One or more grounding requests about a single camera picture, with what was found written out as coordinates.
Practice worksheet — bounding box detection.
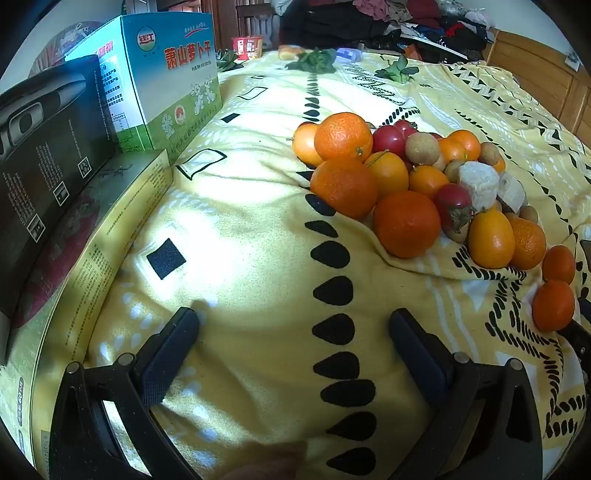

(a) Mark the wooden chair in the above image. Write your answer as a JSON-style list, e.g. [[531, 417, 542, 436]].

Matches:
[[235, 2, 282, 47]]

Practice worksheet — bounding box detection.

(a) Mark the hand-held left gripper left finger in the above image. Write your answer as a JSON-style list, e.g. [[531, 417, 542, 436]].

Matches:
[[48, 307, 201, 480]]

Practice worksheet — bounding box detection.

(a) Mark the pale sugarcane chunk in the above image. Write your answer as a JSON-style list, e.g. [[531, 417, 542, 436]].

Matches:
[[496, 172, 528, 213], [457, 161, 501, 210]]

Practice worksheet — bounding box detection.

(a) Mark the green leafy vegetable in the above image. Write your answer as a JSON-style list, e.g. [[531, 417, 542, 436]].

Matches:
[[285, 47, 338, 75], [217, 48, 245, 72], [375, 55, 420, 84]]

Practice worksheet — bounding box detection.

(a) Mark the black printed box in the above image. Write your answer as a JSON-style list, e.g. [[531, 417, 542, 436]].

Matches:
[[0, 54, 118, 319]]

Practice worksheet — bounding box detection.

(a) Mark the pile of clothes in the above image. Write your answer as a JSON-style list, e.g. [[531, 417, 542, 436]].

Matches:
[[277, 0, 497, 65]]

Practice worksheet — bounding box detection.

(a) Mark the red instant noodle cup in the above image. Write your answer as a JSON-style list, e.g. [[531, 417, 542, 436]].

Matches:
[[231, 36, 264, 61]]

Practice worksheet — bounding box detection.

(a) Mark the olive flat gift box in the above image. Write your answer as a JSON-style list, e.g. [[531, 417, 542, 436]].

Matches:
[[0, 148, 174, 478]]

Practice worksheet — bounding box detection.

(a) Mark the wooden headboard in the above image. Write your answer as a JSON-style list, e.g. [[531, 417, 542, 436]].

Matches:
[[482, 28, 591, 153]]

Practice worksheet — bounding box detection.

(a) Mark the yellow patterned blanket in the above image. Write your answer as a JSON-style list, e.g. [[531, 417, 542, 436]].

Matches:
[[85, 46, 591, 480]]

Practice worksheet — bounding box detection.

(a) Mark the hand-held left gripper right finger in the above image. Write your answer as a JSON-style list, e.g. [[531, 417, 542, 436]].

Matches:
[[389, 308, 546, 480]]

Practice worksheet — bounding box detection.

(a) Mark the large deep-coloured orange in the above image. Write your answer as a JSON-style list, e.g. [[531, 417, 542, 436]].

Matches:
[[373, 191, 441, 259]]

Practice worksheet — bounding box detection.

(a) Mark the green and white carton box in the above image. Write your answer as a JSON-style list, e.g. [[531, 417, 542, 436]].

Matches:
[[65, 13, 222, 167]]

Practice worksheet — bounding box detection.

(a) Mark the pile of small oranges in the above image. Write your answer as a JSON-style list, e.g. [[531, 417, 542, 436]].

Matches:
[[292, 112, 578, 333]]

